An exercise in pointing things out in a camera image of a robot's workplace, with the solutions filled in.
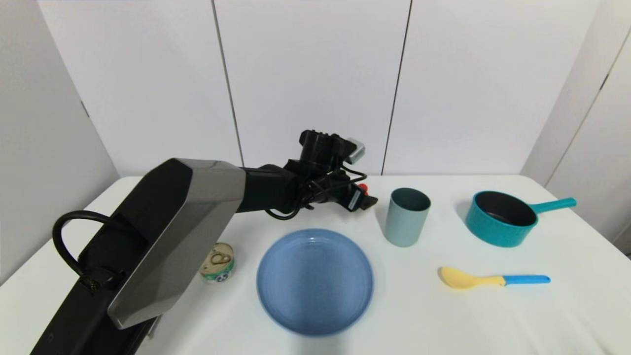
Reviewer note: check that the small tin can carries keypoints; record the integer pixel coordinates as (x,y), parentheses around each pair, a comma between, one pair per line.
(221,266)

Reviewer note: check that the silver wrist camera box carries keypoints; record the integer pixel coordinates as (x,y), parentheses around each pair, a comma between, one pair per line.
(356,151)

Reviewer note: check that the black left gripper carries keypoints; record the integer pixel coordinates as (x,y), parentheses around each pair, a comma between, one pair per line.
(340,195)

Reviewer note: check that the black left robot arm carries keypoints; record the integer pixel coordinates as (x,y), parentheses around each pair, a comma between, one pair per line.
(172,231)

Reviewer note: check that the pale teal cup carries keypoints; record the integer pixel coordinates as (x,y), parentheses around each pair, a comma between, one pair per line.
(404,224)

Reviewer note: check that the blue round plate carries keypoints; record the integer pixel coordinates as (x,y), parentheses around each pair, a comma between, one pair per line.
(315,283)

